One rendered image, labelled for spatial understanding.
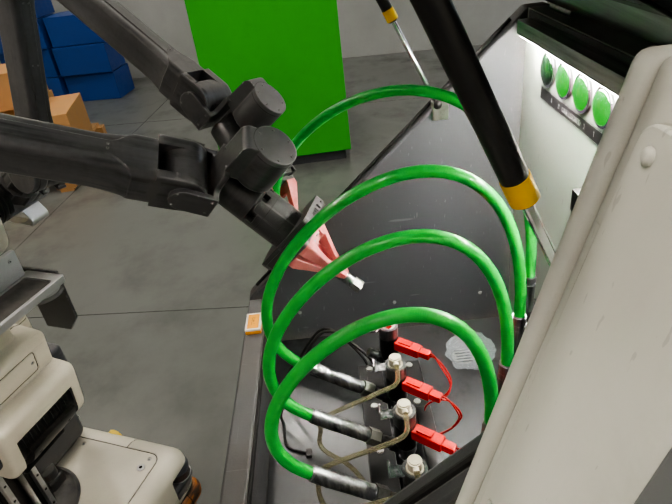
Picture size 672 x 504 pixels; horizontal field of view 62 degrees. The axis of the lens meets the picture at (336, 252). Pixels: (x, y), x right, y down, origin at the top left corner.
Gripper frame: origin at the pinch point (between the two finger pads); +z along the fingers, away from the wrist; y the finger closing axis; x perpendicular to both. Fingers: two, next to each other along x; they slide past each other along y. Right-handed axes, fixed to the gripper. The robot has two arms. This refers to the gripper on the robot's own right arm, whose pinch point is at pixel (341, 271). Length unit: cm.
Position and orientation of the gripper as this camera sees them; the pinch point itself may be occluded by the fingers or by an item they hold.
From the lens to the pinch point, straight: 75.4
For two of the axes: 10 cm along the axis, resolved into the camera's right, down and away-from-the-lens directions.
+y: 6.0, -5.8, -5.5
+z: 7.7, 6.0, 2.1
